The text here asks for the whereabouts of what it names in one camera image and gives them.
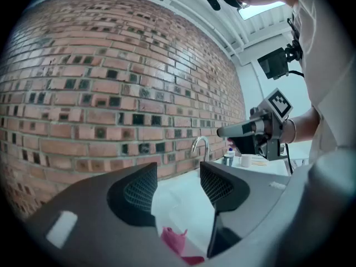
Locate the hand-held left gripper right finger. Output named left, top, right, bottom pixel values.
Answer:
left=199, top=161, right=290, bottom=259

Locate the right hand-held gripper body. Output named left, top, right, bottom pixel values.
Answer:
left=228, top=87, right=294, bottom=161

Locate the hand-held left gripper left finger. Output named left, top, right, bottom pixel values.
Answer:
left=24, top=162, right=181, bottom=267

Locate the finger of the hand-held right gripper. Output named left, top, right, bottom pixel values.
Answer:
left=216, top=122, right=255, bottom=137

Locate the chrome faucet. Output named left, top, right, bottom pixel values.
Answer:
left=190, top=136, right=211, bottom=162

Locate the pink cloth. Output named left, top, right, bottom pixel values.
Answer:
left=161, top=226, right=205, bottom=266

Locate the person's right forearm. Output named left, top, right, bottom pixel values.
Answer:
left=283, top=106, right=321, bottom=145

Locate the white mug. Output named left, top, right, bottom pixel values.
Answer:
left=239, top=154, right=253, bottom=168

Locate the white sink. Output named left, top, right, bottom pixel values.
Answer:
left=151, top=153, right=309, bottom=258

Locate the black chest-mounted screen device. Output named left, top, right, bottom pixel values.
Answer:
left=257, top=47, right=290, bottom=81

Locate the person's beige shirt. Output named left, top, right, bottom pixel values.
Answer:
left=290, top=0, right=356, bottom=161

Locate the ceiling skylight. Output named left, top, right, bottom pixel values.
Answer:
left=238, top=1, right=288, bottom=21

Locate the thin wrist bracelet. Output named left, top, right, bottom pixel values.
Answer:
left=286, top=118, right=298, bottom=144

